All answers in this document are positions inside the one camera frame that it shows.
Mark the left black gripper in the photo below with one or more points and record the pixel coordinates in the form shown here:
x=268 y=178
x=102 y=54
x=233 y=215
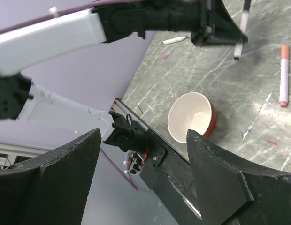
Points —
x=185 y=16

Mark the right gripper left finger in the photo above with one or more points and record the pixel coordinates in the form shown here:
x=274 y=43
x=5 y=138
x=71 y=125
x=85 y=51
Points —
x=52 y=188

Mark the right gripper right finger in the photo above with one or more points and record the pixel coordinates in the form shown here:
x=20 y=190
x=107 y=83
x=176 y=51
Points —
x=234 y=191

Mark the black pen cap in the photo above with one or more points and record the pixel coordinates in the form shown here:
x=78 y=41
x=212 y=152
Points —
x=247 y=4

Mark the white pen green tip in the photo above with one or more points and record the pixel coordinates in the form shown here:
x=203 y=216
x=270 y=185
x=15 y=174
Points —
x=175 y=40

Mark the white pen pink tip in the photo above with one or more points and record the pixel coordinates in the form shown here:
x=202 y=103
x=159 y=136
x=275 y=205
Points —
x=284 y=82

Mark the pink pen cap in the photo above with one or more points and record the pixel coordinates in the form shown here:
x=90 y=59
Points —
x=285 y=52

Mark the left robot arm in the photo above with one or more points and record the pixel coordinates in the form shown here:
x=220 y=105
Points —
x=99 y=22

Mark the black base bar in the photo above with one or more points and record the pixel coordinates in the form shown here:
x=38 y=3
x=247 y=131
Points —
x=163 y=169

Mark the white ceramic bowl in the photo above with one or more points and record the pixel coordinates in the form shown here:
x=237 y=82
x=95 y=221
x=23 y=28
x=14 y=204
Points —
x=191 y=111

